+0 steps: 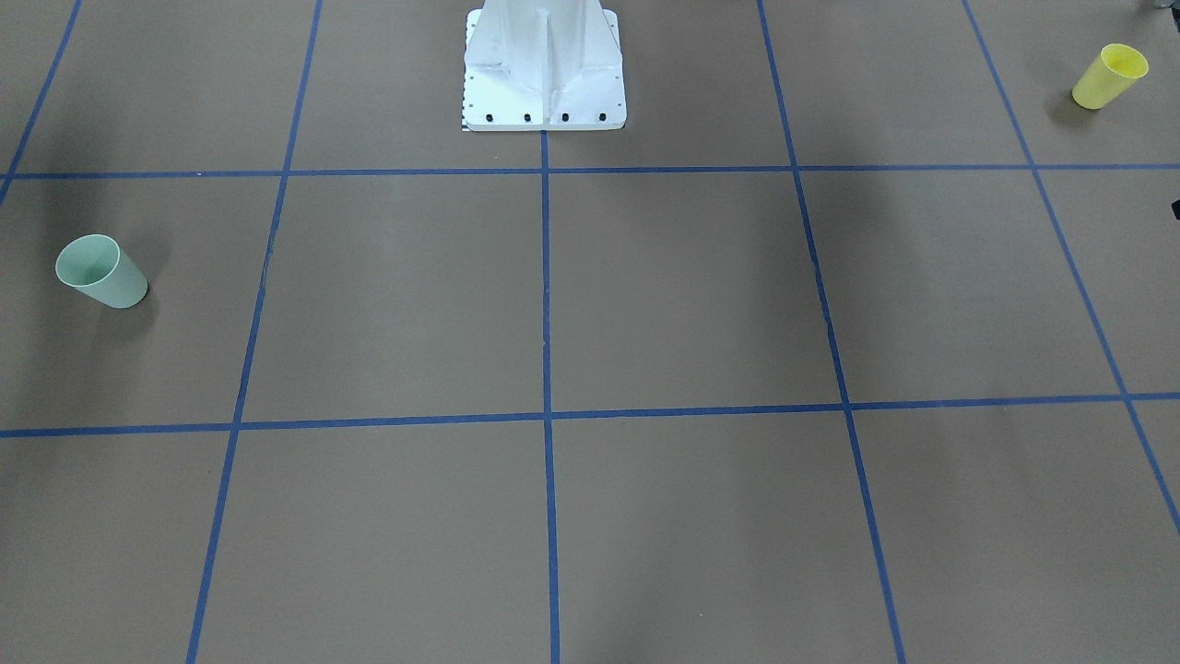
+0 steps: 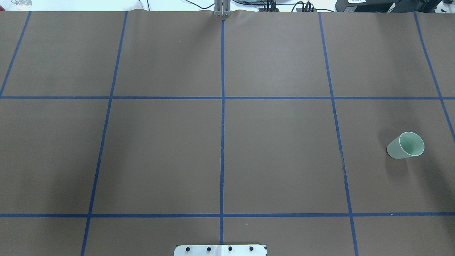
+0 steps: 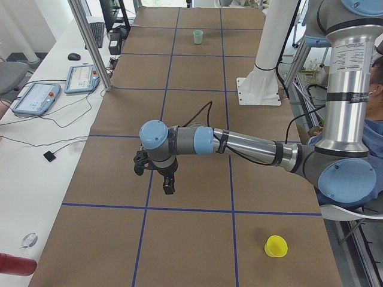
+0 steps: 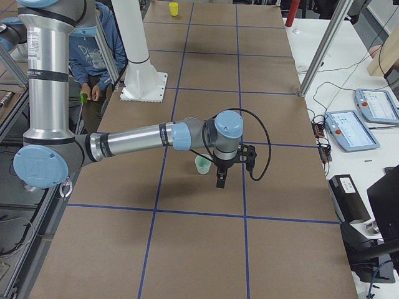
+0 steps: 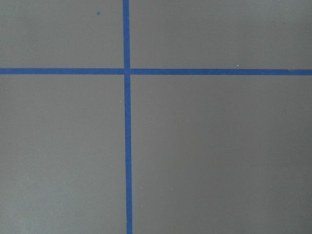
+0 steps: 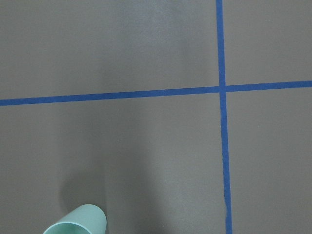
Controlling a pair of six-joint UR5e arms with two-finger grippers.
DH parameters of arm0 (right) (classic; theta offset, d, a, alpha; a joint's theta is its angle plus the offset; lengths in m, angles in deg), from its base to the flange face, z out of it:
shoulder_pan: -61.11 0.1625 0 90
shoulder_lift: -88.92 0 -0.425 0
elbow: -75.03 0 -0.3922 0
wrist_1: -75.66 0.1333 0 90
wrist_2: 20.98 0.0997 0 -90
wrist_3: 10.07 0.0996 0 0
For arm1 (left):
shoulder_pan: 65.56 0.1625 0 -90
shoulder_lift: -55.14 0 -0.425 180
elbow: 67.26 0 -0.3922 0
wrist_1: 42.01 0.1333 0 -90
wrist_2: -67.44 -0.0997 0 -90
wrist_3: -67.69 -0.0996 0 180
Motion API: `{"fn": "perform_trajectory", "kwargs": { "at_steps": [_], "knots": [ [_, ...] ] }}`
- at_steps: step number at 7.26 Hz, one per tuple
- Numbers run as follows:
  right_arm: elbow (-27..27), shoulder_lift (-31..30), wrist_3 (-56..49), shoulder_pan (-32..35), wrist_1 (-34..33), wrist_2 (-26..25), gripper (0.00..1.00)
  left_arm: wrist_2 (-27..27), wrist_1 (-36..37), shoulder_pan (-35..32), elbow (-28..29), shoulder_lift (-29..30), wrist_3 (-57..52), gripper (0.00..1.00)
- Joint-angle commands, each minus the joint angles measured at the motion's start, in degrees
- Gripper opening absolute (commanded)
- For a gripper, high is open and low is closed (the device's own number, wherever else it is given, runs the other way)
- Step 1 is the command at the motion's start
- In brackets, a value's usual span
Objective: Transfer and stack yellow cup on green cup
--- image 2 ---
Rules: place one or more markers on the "black box device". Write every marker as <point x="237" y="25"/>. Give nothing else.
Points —
<point x="386" y="6"/>

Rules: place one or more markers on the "clear plastic bag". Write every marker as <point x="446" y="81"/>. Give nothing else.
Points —
<point x="22" y="4"/>

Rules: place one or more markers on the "green paper cup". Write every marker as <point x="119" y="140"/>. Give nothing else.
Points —
<point x="407" y="145"/>

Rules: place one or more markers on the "aluminium camera post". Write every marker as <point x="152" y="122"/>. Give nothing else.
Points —
<point x="222" y="8"/>

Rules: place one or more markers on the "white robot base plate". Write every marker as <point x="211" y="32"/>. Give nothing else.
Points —
<point x="221" y="250"/>

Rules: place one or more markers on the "brown paper table mat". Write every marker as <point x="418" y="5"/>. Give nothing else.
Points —
<point x="131" y="133"/>

